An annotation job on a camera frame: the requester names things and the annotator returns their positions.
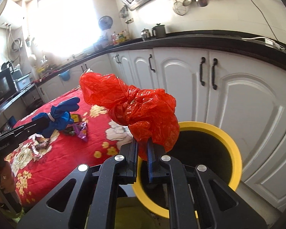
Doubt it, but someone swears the black cabinet handle left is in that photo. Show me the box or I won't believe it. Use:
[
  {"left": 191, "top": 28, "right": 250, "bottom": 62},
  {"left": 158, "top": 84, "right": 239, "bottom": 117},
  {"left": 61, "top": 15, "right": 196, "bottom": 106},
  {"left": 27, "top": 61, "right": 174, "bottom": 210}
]
[{"left": 199, "top": 57, "right": 206, "bottom": 86}]

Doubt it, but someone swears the red floral tablecloth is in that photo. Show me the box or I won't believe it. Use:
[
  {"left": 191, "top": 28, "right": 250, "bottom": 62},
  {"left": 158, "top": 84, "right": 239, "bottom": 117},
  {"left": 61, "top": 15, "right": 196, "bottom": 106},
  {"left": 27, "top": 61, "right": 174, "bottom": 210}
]
[{"left": 6, "top": 87, "right": 133, "bottom": 208}]

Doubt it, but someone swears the red plastic bag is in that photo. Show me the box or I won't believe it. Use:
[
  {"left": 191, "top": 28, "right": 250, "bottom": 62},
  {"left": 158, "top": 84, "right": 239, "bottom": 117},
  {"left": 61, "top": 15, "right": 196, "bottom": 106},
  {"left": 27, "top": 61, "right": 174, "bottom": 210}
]
[{"left": 79, "top": 70, "right": 180, "bottom": 160}]

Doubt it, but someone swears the blue rubber glove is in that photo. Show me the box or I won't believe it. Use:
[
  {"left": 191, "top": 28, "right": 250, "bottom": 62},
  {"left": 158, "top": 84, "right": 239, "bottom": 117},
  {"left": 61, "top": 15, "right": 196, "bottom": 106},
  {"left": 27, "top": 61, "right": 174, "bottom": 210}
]
[{"left": 32, "top": 97, "right": 80, "bottom": 138}]

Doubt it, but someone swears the black cabinet handle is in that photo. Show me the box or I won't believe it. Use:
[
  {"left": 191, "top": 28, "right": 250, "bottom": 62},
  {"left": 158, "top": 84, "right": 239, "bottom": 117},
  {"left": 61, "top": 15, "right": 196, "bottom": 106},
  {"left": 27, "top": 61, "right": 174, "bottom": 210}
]
[
  {"left": 199, "top": 57, "right": 206, "bottom": 86},
  {"left": 211, "top": 58, "right": 218, "bottom": 90},
  {"left": 148, "top": 54, "right": 156, "bottom": 73}
]

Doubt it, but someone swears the steel kettle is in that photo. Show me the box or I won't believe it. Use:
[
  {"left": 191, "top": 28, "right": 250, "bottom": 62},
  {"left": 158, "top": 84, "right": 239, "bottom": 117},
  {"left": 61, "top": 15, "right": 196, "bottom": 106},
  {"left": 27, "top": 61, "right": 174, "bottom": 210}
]
[{"left": 140, "top": 28, "right": 151, "bottom": 41}]

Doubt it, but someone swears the wire mesh skimmer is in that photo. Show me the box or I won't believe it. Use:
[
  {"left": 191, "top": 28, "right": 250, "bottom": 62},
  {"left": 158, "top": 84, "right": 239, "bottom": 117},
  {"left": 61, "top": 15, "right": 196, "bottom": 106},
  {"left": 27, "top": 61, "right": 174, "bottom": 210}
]
[{"left": 173, "top": 0, "right": 187, "bottom": 16}]

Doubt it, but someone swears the round wall fan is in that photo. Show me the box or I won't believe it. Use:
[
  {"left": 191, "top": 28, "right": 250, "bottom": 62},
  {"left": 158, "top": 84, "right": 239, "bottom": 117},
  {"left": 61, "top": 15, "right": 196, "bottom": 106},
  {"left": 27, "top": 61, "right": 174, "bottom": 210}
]
[{"left": 98, "top": 15, "right": 113, "bottom": 31}]

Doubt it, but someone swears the black cabinet handle right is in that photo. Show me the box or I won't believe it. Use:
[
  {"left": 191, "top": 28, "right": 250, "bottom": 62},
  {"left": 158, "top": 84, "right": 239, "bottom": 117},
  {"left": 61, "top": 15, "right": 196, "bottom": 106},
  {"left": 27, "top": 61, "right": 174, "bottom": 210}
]
[{"left": 211, "top": 58, "right": 218, "bottom": 90}]

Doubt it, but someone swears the blue hanging basket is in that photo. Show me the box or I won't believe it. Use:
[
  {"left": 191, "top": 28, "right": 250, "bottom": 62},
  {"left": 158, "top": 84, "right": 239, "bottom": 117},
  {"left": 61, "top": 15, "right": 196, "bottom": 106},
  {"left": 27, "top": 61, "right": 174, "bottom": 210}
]
[{"left": 59, "top": 70, "right": 70, "bottom": 82}]

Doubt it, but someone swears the purple snack wrapper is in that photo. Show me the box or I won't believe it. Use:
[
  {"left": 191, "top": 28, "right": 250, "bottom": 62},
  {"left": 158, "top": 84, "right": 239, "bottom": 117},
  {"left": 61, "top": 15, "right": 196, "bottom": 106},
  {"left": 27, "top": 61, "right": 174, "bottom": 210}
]
[{"left": 73, "top": 122, "right": 88, "bottom": 142}]

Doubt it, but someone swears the yellow rimmed trash bin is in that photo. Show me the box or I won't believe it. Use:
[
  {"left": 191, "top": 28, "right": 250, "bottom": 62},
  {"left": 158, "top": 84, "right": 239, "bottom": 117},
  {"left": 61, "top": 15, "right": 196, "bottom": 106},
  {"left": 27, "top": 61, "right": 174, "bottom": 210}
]
[{"left": 132, "top": 122, "right": 242, "bottom": 219}]

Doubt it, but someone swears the crumpled silver wrapper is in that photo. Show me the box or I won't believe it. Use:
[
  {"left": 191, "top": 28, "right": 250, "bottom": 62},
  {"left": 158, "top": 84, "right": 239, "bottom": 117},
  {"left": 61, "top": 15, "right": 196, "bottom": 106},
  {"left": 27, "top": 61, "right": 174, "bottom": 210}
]
[{"left": 29, "top": 134, "right": 50, "bottom": 161}]

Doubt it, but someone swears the black cabinet handle far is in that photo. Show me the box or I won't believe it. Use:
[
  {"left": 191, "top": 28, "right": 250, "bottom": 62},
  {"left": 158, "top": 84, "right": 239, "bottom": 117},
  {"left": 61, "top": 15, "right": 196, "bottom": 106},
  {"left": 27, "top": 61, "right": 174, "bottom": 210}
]
[{"left": 148, "top": 54, "right": 156, "bottom": 73}]

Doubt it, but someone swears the black curved countertop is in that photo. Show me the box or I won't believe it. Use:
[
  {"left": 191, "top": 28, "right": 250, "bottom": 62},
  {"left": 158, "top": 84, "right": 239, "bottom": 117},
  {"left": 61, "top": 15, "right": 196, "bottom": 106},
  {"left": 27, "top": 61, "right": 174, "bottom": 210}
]
[{"left": 32, "top": 30, "right": 286, "bottom": 87}]

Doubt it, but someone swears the yellow brown seasoning box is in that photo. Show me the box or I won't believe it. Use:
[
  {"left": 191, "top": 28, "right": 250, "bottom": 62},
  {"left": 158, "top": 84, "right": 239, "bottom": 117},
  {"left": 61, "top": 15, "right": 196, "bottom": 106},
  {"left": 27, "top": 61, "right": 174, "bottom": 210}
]
[{"left": 71, "top": 114, "right": 82, "bottom": 123}]

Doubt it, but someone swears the black microwave oven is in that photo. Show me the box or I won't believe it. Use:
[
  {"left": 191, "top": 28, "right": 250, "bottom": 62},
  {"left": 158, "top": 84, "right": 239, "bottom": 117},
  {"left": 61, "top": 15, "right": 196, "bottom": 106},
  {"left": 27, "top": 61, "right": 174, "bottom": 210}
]
[{"left": 0, "top": 69, "right": 17, "bottom": 105}]

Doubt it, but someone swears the black power cable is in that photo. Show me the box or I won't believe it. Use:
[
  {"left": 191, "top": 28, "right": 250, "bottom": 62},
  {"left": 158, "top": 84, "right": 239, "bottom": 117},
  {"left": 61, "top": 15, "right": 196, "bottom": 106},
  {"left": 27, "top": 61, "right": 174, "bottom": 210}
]
[{"left": 243, "top": 0, "right": 281, "bottom": 43}]

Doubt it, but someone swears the condiment bottles group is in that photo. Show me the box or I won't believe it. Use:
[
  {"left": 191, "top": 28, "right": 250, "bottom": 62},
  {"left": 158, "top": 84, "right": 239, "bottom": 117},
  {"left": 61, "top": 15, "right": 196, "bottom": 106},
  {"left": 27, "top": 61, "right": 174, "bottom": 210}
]
[{"left": 110, "top": 30, "right": 130, "bottom": 45}]

